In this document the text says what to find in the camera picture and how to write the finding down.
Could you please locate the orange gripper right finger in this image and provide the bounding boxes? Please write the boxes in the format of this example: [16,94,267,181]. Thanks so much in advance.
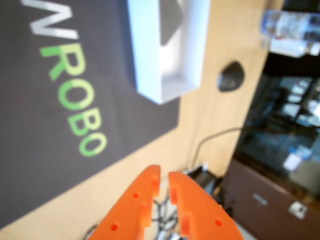
[168,171,243,240]

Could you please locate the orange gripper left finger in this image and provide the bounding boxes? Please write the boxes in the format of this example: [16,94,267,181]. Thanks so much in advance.
[88,164,162,240]

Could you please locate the grey square rounded case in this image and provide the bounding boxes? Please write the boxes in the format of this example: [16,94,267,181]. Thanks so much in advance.
[159,0,186,47]

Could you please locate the black electronic device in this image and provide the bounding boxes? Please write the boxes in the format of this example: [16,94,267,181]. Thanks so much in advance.
[182,163,225,201]

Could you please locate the brown cabinet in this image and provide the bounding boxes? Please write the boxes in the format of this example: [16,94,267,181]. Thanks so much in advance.
[219,158,320,240]

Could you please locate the white square tag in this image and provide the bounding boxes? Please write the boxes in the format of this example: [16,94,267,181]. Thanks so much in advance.
[288,201,309,220]

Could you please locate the dark glass shelf cabinet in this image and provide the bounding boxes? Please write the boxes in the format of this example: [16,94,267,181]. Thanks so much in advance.
[233,0,320,181]

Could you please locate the black oval computer mouse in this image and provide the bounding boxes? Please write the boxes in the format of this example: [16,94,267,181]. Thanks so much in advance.
[216,61,246,93]

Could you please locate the dark mat with WOWROBO print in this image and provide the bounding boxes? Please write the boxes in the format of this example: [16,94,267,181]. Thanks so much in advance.
[0,0,180,230]

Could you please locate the white open cardboard box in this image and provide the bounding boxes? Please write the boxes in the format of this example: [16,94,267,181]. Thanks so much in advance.
[126,0,211,105]

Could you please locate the clear plastic water bottle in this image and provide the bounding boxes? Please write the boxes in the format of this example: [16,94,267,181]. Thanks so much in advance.
[259,9,320,59]

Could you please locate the black wire bundle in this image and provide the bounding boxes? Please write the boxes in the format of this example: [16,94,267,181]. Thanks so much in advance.
[149,193,182,240]

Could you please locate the grey cable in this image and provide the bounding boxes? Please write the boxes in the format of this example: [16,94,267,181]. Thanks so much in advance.
[194,127,244,168]

